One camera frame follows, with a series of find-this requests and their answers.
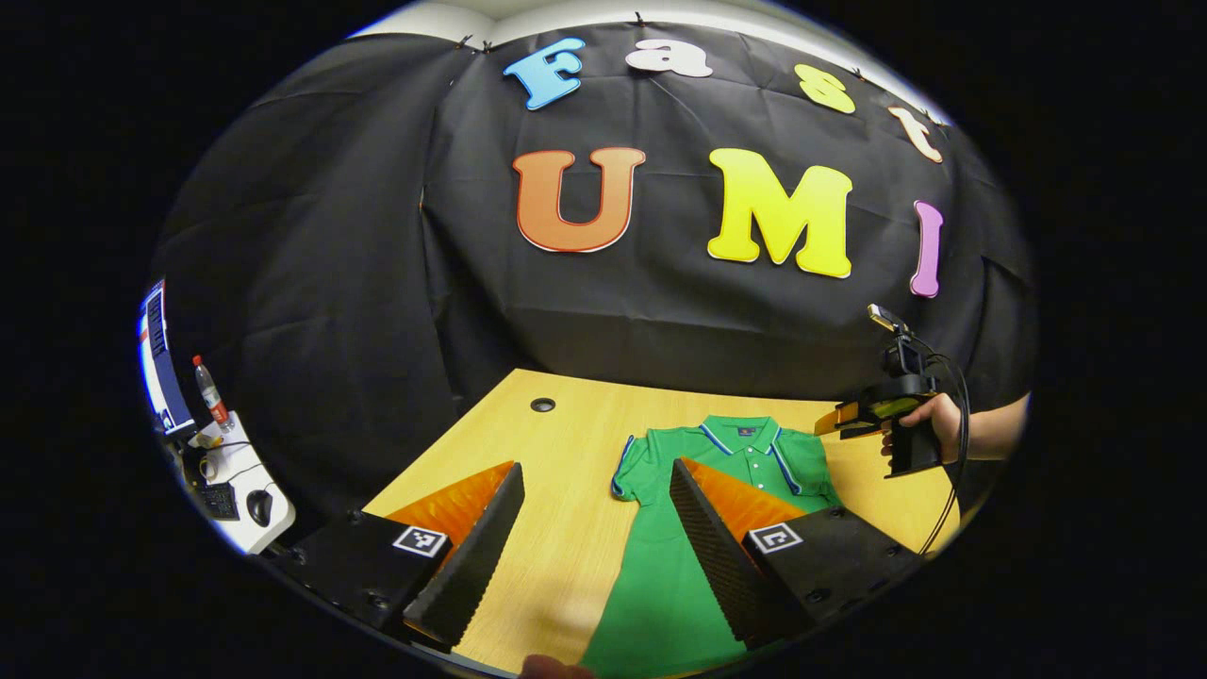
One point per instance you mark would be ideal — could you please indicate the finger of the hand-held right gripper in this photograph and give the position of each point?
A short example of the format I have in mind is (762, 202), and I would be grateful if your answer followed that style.
(834, 420)

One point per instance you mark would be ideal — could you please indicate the black keyboard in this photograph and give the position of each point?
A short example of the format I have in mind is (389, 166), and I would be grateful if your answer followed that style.
(220, 502)

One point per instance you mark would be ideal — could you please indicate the white side desk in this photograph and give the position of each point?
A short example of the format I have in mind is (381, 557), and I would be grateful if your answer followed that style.
(236, 462)

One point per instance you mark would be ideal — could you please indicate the red capped plastic bottle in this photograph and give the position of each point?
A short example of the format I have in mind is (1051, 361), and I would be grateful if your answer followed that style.
(212, 401)

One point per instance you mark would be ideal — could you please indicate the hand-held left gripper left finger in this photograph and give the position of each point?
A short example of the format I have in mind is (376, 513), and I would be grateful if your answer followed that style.
(476, 566)

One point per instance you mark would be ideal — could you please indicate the row of black cloth clips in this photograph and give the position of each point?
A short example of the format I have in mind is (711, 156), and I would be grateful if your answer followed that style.
(638, 18)

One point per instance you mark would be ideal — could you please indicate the green T-shirt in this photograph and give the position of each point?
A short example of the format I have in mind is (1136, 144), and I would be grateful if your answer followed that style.
(660, 585)

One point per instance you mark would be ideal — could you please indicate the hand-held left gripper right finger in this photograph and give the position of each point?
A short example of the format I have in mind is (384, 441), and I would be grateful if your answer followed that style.
(721, 566)

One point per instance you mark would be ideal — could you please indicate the black computer mouse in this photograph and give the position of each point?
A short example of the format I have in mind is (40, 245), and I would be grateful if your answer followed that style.
(260, 507)

